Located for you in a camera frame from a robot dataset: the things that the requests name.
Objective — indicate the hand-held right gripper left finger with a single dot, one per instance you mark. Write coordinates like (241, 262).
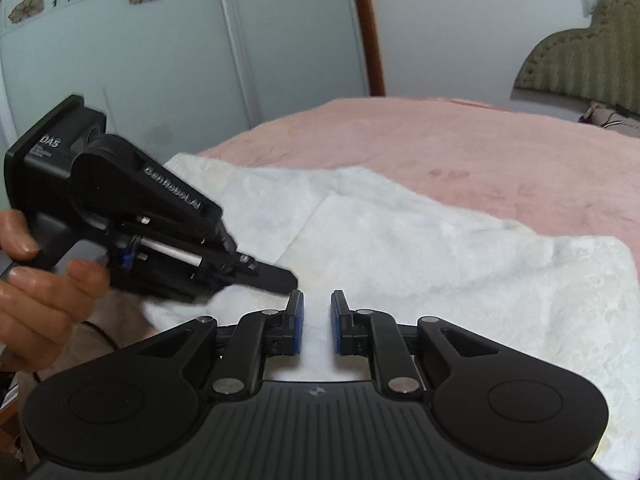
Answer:
(297, 321)

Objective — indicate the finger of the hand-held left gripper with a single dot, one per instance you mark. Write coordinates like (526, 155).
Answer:
(272, 279)

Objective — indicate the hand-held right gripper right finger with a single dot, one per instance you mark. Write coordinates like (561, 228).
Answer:
(336, 326)

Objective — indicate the person's left hand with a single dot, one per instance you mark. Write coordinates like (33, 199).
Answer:
(35, 305)

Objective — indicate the floral glass door wardrobe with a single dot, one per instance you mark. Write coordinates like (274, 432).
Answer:
(175, 60)

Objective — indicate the pink bed sheet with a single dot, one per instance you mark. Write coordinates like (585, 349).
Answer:
(475, 150)

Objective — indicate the olive padded headboard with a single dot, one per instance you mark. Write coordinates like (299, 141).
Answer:
(590, 60)

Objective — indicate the brown wooden door frame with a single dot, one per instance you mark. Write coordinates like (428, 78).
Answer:
(370, 25)

